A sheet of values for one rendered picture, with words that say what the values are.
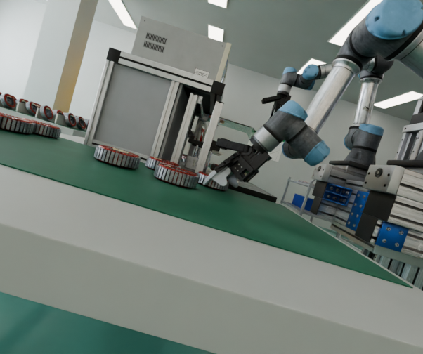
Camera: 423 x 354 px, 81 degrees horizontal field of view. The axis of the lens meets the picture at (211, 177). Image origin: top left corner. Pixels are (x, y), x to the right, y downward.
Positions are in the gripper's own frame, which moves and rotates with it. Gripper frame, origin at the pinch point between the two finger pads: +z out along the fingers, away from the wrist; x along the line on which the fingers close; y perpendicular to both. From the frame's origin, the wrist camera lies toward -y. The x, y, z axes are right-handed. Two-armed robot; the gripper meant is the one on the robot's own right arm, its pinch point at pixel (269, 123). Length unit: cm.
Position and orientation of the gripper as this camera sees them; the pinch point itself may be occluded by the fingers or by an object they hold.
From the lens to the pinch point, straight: 161.6
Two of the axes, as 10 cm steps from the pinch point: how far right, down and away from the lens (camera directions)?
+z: -2.9, 9.5, 0.6
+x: 0.2, -0.6, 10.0
